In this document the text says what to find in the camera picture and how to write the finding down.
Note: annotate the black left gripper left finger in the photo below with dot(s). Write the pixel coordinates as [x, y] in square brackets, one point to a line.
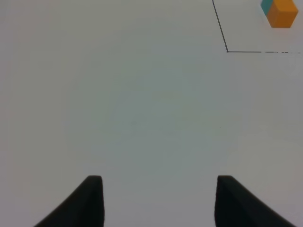
[83, 208]

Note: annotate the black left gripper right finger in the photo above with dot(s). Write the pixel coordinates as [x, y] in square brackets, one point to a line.
[236, 206]

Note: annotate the teal template block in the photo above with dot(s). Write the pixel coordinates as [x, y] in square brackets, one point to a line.
[265, 5]

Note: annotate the orange template block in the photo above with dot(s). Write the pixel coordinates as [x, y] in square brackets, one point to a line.
[282, 13]

